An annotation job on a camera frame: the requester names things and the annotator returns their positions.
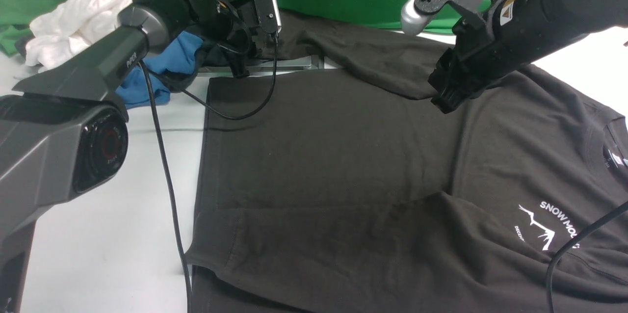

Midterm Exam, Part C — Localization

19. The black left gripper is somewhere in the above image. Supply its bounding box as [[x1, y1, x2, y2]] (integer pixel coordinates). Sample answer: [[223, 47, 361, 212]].
[[209, 0, 260, 78]]

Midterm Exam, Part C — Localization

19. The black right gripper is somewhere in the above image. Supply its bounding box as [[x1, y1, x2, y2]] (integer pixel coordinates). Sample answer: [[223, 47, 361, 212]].
[[428, 0, 503, 114]]

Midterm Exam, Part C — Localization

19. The dark gray long-sleeved shirt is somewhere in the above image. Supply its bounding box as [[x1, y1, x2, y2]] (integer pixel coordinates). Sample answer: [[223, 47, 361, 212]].
[[186, 11, 627, 313]]

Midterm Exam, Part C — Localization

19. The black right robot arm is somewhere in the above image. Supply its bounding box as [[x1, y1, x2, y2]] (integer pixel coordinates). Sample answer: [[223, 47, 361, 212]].
[[428, 0, 627, 113]]

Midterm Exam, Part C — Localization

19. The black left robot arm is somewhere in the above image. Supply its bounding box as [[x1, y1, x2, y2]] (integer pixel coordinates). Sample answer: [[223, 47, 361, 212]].
[[0, 0, 281, 313]]

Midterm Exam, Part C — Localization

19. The crumpled dark teal shirt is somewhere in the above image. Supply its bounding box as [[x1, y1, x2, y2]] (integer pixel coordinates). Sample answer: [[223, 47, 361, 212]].
[[154, 42, 257, 93]]

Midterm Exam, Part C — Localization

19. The crumpled blue shirt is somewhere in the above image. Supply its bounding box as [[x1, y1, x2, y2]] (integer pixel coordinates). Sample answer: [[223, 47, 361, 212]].
[[116, 31, 203, 109]]

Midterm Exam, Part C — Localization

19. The crumpled white shirt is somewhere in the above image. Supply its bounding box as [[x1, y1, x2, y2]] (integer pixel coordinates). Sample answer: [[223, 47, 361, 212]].
[[25, 0, 132, 72]]

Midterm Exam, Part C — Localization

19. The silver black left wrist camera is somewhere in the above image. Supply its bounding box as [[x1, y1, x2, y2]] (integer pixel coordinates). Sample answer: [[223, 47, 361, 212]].
[[254, 0, 282, 34]]

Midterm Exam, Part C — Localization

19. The black left camera cable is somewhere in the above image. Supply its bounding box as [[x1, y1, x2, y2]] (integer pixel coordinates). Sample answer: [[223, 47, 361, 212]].
[[123, 0, 279, 313]]

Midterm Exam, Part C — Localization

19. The black camera cable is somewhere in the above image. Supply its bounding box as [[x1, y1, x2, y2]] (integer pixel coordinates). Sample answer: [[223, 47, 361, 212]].
[[123, 0, 279, 313], [546, 201, 628, 313]]

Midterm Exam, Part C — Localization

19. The black right camera cable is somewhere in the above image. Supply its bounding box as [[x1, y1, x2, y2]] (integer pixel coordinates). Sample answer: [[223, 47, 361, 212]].
[[546, 201, 628, 313]]

